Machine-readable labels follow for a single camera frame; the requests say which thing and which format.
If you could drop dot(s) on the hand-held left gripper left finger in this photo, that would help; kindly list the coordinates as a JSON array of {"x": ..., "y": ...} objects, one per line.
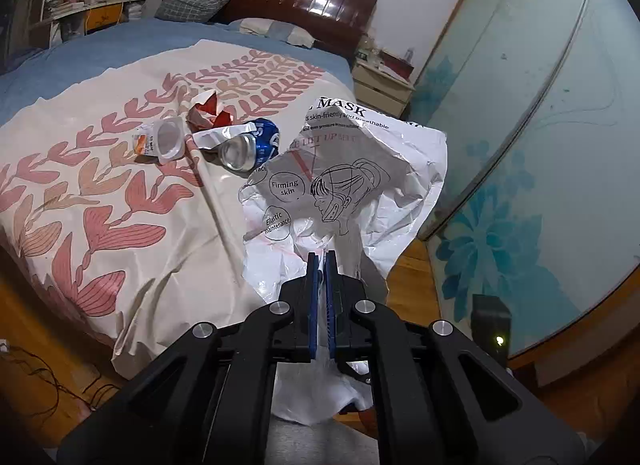
[{"x": 313, "y": 295}]

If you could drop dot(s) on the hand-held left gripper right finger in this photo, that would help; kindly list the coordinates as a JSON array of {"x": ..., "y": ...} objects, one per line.
[{"x": 330, "y": 295}]

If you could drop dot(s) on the white printed plastic bag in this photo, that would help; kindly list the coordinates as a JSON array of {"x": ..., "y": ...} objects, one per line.
[{"x": 390, "y": 170}]

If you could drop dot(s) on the crushed blue drink can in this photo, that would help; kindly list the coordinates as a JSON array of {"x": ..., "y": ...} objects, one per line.
[{"x": 261, "y": 141}]

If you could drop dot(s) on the red and white wrapper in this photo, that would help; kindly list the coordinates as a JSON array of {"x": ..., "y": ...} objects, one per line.
[
  {"x": 215, "y": 136},
  {"x": 207, "y": 110}
]

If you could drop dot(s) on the white plastic yogurt cup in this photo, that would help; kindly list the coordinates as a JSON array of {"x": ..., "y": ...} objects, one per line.
[{"x": 167, "y": 137}]

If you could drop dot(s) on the black box with light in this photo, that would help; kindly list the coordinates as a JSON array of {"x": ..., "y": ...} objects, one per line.
[{"x": 487, "y": 320}]

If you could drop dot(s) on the pale wooden nightstand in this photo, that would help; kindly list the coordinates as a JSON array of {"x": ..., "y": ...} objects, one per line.
[{"x": 380, "y": 87}]

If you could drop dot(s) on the leaf print bedspread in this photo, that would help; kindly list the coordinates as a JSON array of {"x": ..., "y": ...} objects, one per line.
[{"x": 100, "y": 195}]

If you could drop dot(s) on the red box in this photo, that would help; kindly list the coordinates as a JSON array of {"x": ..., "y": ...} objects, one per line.
[{"x": 399, "y": 66}]

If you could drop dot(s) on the small plastic bottle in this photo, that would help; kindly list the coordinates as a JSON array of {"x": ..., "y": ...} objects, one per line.
[{"x": 409, "y": 52}]

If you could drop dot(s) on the floral glass wardrobe door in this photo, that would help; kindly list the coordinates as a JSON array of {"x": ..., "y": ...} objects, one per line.
[{"x": 540, "y": 145}]

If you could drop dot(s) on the striped white and blue pillow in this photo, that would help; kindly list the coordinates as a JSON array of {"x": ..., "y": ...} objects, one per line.
[{"x": 272, "y": 30}]

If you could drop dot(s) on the blue bed sheet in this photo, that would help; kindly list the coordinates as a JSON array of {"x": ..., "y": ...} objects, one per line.
[{"x": 100, "y": 50}]

